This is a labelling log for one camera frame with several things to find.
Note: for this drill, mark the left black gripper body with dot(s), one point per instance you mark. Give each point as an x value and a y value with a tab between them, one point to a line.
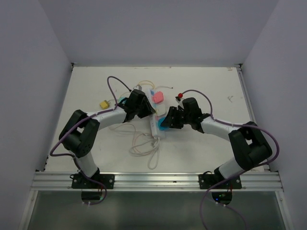
137	109

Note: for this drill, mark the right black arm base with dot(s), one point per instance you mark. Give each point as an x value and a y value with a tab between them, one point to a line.
211	181

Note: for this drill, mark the yellow charger plug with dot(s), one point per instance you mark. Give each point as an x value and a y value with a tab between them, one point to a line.
104	105

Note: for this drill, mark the aluminium frame rail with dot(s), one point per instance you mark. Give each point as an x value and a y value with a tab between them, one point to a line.
165	182

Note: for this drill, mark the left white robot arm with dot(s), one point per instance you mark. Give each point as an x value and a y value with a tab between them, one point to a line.
79	134

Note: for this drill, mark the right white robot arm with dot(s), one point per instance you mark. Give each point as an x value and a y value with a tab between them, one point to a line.
249	146

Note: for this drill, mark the white plug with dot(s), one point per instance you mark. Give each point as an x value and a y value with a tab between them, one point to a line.
161	110

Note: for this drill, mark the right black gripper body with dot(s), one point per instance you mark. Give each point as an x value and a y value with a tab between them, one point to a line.
187	117

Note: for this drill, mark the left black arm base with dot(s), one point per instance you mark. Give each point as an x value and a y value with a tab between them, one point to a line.
96	180

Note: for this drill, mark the white power strip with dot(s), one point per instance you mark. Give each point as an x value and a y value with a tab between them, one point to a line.
153	118

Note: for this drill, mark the pink plug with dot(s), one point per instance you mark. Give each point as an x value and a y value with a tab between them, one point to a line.
158	97

